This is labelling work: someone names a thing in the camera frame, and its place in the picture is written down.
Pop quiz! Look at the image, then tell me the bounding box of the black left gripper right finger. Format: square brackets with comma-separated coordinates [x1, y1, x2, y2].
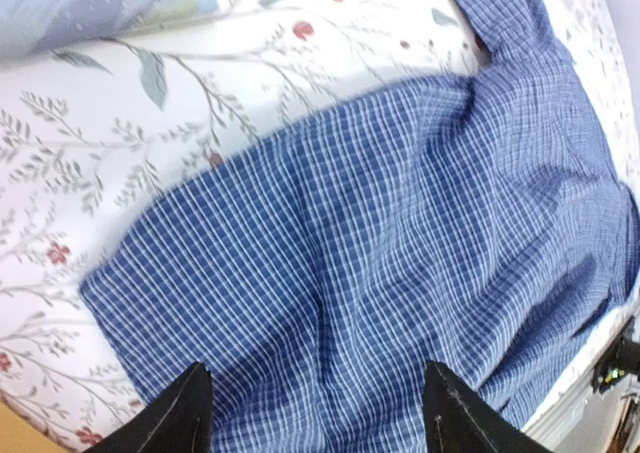
[422, 361, 548, 453]

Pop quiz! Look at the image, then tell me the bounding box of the light blue t-shirt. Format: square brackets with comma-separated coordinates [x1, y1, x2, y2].
[1, 0, 218, 60]

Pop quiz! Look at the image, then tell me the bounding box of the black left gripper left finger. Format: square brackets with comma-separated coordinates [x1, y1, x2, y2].
[86, 362, 214, 453]

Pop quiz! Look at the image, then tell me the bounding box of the blue checkered shirt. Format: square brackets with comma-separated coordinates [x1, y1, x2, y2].
[80, 0, 639, 452]

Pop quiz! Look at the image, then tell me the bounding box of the floral patterned table cloth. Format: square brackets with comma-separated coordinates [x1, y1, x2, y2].
[1, 0, 639, 452]

